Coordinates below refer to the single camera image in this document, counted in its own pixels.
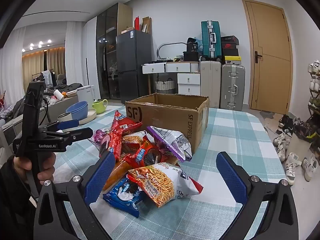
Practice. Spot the white paper roll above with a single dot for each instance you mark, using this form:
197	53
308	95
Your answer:
58	95

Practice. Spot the beige round tray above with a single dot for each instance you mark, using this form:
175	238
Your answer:
88	117

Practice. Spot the pile of loose shoes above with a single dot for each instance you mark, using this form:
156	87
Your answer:
291	165

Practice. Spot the white curtain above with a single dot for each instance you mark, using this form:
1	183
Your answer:
75	55

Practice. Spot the grey round container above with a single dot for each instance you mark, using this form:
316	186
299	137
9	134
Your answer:
64	118

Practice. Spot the wooden door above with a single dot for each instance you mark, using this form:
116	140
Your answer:
270	55

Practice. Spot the blue cookie packet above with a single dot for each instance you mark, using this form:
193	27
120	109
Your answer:
122	195

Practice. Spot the large white noodle snack packet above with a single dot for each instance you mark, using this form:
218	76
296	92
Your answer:
155	182

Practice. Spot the dark glass cabinet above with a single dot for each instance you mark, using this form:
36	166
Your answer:
107	50

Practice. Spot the yellow black shoe box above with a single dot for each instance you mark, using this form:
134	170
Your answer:
230	60

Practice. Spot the white electric kettle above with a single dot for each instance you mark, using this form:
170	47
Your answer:
86	95

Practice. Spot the silver suitcase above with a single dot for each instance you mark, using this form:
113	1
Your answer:
232	87

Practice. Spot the teal suitcase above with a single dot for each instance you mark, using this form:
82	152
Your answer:
207	40

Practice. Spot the brown cardboard box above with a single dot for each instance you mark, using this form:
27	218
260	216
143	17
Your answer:
162	120

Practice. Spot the flat cardboard carton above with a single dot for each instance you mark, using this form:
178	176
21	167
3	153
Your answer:
128	30

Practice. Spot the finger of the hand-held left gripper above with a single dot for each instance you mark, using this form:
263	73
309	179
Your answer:
68	124
80	132

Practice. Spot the white desk with drawers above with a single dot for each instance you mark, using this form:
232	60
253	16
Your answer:
180	67

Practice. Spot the person's left forearm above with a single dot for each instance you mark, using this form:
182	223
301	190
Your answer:
12	205

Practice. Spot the black bag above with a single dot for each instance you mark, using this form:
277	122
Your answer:
192	45

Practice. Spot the red logo shoe box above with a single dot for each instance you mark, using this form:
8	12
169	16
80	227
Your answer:
229	45

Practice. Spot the white purple-edged snack packet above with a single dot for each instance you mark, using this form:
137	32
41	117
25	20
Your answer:
172	140

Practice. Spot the open cardboard carton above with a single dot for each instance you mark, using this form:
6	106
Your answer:
147	25

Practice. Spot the green cup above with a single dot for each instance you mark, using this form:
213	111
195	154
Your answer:
100	107

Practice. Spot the long red snack packet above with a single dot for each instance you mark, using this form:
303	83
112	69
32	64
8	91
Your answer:
117	140

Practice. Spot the purple snack packet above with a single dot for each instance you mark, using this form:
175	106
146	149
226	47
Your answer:
98	136

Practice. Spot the plain black shoe box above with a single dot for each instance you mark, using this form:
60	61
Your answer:
230	52

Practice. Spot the grey sofa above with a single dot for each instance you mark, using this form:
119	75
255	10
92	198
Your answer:
57	105

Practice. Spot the beige suitcase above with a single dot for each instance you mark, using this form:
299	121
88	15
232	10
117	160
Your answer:
210	85

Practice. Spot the red chocolate snack packet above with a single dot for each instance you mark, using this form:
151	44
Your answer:
143	156

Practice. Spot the small noodle snack packet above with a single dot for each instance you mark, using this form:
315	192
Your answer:
132	140

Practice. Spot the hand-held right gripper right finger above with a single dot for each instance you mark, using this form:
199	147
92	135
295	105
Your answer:
231	180

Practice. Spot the black red shoe box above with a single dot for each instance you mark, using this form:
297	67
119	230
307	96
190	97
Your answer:
229	39

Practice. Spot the curved metal rail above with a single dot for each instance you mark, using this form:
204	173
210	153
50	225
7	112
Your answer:
170	44

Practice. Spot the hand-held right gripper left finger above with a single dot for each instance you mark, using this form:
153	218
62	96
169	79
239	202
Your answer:
100	177

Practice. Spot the person's left hand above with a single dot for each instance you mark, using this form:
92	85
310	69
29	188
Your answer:
47	165

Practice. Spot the shoe rack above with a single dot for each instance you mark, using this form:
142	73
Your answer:
313	105

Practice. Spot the rows of shoes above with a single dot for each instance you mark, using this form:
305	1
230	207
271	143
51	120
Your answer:
315	67

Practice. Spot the blue plastic basin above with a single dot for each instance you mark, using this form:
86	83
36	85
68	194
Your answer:
77	110

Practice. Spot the orange cake packet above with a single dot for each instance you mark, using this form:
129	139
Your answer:
116	173

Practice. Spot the black fridge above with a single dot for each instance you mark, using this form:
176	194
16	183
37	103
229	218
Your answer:
132	62

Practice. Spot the grey door mat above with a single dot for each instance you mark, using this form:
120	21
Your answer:
267	115

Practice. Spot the woven basket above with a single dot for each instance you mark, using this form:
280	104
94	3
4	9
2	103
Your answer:
165	86

